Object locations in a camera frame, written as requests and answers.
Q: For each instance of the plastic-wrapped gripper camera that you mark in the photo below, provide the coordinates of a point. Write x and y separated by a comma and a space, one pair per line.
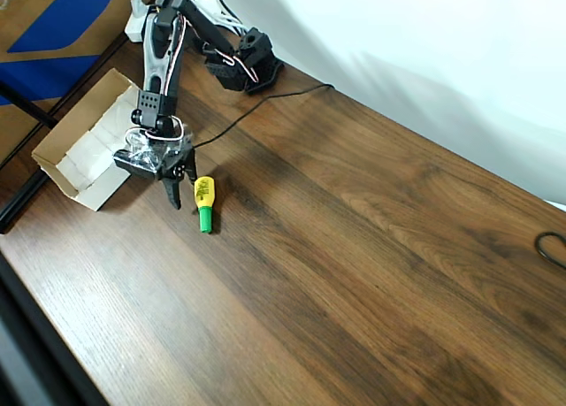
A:
132, 165

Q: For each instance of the yellow green marker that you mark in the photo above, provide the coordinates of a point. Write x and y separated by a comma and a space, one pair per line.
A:
204, 191

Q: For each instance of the black metal rail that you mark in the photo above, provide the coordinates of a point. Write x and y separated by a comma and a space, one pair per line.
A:
17, 207

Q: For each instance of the white cardboard box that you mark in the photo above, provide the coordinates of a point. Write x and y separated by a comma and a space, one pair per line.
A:
101, 189

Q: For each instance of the black metal pole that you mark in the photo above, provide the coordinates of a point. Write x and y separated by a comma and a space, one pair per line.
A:
26, 107

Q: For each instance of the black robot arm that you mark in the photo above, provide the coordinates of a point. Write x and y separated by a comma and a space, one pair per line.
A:
155, 70

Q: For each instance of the large brown blue-printed carton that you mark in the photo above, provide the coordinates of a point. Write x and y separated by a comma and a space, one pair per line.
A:
44, 8

